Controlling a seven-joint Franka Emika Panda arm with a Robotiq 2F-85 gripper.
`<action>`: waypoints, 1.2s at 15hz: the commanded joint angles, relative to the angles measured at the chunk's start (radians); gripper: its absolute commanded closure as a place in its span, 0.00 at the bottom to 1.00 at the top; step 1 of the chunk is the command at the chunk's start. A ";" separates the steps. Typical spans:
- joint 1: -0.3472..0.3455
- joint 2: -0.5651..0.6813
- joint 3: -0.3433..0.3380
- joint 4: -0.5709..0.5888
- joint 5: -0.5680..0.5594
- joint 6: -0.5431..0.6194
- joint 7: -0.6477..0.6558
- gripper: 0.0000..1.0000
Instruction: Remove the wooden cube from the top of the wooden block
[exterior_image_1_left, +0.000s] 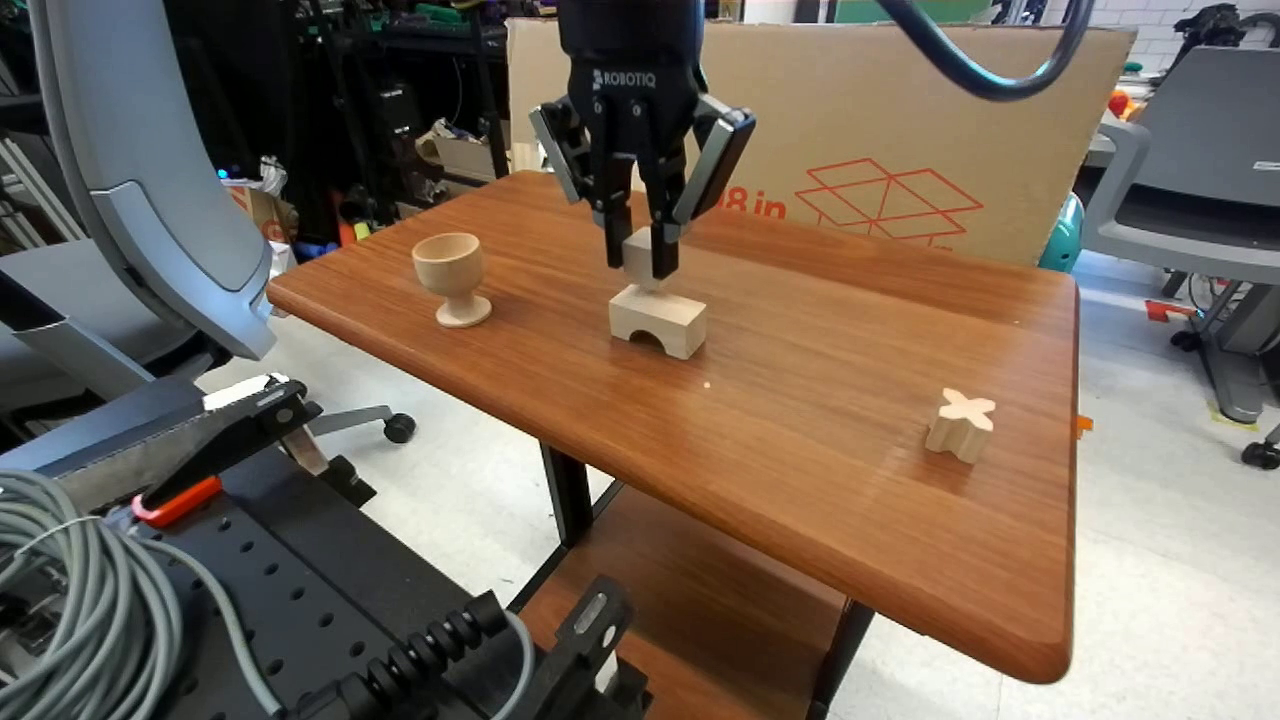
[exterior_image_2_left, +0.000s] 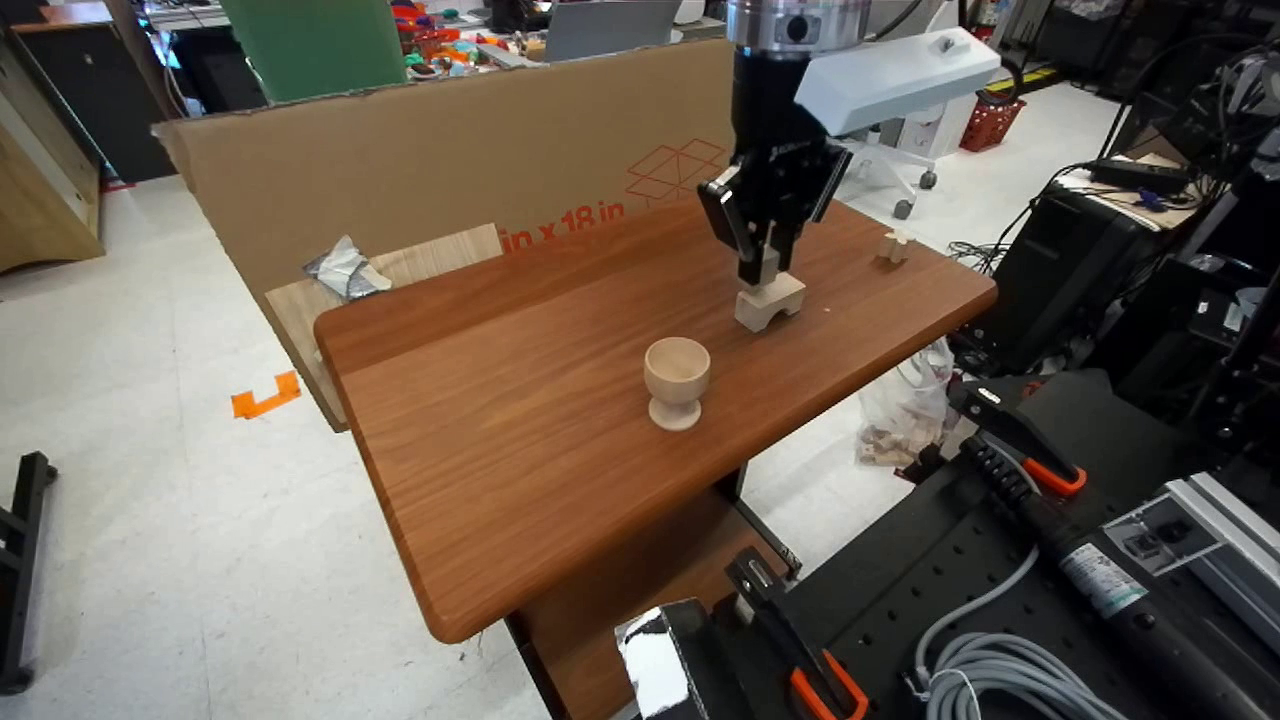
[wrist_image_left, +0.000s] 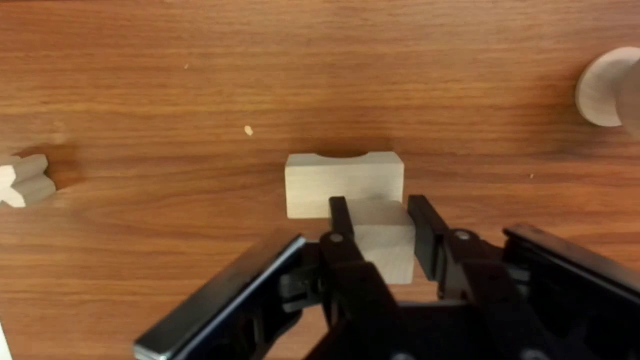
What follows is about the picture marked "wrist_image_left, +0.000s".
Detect notched wooden block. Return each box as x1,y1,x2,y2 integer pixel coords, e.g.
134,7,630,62
283,151,405,223

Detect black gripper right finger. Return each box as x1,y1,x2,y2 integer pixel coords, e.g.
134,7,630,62
405,192,640,360

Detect wooden cylinder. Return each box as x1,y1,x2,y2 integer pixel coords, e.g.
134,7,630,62
573,44,640,141

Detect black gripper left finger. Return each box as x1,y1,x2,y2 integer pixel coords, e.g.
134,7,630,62
132,195,401,360

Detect cross-shaped wooden piece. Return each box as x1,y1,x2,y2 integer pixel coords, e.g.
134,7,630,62
0,152,58,211

